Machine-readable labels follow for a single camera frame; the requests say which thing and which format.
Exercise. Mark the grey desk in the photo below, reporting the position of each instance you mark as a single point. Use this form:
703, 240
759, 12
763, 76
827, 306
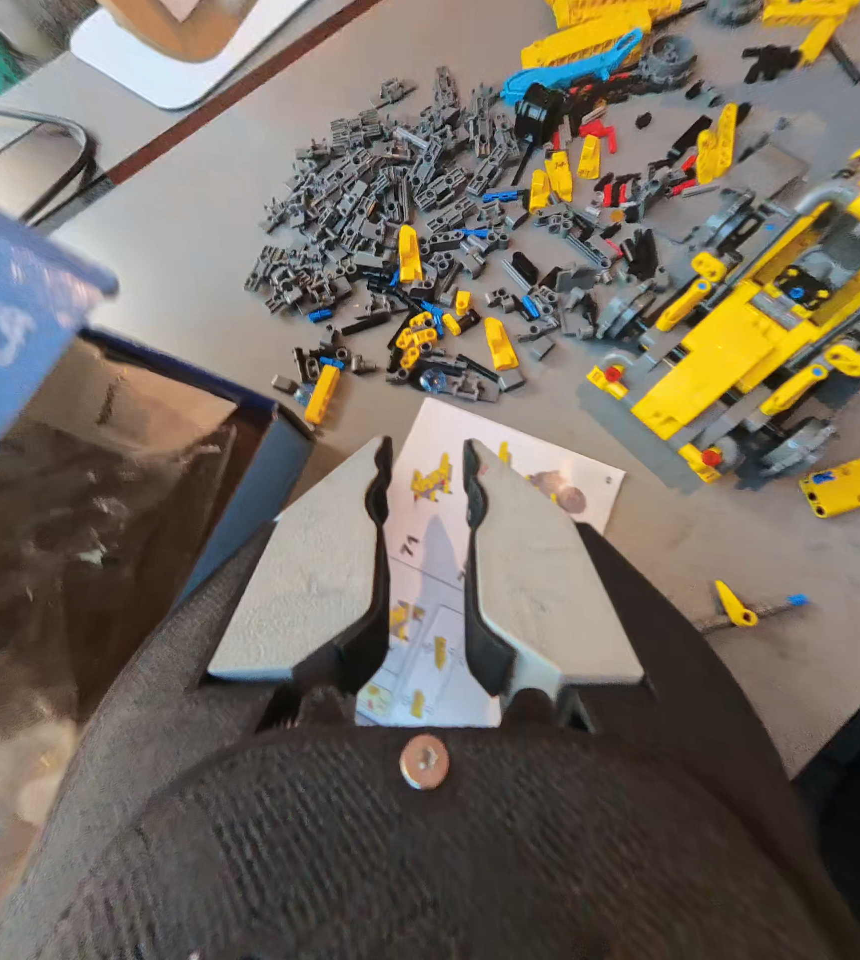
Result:
212, 187

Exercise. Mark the grey axle with yellow cam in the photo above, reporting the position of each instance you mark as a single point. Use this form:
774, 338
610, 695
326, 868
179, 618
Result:
733, 607

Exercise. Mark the clear plastic bags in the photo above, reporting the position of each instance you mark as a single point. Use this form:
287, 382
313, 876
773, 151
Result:
62, 562

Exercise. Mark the blue brick separator tool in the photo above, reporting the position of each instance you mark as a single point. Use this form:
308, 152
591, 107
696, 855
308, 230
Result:
550, 79

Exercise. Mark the blue cardboard box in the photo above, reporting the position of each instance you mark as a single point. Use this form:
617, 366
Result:
10, 322

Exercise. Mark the building instruction booklet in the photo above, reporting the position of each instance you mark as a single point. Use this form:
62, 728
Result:
430, 450

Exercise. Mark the yellow grey toy brick vehicle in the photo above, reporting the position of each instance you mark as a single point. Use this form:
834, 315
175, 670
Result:
729, 352

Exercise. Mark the black rubber tyre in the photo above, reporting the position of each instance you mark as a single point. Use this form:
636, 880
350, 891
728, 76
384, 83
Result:
538, 112

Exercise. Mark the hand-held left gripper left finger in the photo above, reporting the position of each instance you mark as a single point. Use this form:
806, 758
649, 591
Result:
302, 592

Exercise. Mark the wooden document stand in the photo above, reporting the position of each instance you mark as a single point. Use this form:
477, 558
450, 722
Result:
175, 82

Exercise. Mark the pile of loose brick parts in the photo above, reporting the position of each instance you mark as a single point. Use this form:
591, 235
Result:
370, 195

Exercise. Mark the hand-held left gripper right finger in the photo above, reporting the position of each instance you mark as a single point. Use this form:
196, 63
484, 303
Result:
550, 592

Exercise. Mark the adjoining grey table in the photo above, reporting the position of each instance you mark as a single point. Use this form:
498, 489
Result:
47, 90

